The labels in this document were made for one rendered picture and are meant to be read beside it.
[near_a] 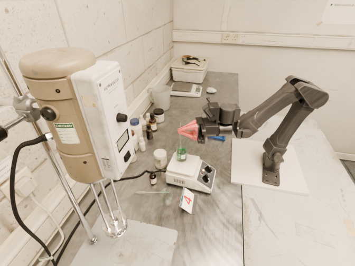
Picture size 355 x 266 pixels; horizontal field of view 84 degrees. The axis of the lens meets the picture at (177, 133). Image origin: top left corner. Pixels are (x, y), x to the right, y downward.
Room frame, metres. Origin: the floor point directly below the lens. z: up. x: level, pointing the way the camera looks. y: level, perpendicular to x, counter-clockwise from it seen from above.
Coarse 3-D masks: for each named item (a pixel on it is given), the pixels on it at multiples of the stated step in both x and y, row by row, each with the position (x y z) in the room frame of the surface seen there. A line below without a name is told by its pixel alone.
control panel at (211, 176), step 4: (204, 164) 0.63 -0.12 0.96; (200, 168) 0.60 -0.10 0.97; (204, 168) 0.61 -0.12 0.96; (212, 168) 0.63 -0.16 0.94; (200, 172) 0.58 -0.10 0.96; (204, 172) 0.59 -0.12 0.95; (212, 172) 0.61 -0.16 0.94; (200, 176) 0.56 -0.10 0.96; (208, 176) 0.58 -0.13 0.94; (212, 176) 0.59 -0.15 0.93; (200, 180) 0.54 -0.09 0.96; (212, 180) 0.56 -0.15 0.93; (204, 184) 0.53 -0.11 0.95; (208, 184) 0.54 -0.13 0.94
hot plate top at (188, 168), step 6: (174, 156) 0.65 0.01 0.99; (192, 156) 0.65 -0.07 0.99; (198, 156) 0.65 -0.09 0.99; (174, 162) 0.62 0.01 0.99; (186, 162) 0.62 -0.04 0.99; (192, 162) 0.62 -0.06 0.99; (198, 162) 0.62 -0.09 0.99; (168, 168) 0.58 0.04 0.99; (174, 168) 0.58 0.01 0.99; (180, 168) 0.58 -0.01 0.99; (186, 168) 0.58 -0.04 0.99; (192, 168) 0.58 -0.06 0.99; (186, 174) 0.55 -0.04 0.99; (192, 174) 0.55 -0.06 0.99
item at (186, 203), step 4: (184, 192) 0.50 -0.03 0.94; (188, 192) 0.51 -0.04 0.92; (184, 196) 0.48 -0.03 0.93; (188, 196) 0.49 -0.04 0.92; (192, 196) 0.50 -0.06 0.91; (184, 200) 0.47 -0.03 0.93; (188, 200) 0.48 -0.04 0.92; (184, 204) 0.45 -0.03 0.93; (188, 204) 0.46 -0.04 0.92; (188, 208) 0.44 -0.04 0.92
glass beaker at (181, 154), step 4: (176, 144) 0.66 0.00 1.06; (184, 144) 0.66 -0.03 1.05; (176, 148) 0.63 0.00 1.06; (184, 148) 0.66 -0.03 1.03; (176, 152) 0.63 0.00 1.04; (180, 152) 0.61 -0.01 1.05; (184, 152) 0.62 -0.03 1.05; (176, 156) 0.63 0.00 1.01; (180, 156) 0.61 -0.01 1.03; (184, 156) 0.62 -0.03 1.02; (176, 160) 0.63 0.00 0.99; (180, 160) 0.61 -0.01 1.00; (184, 160) 0.62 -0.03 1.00
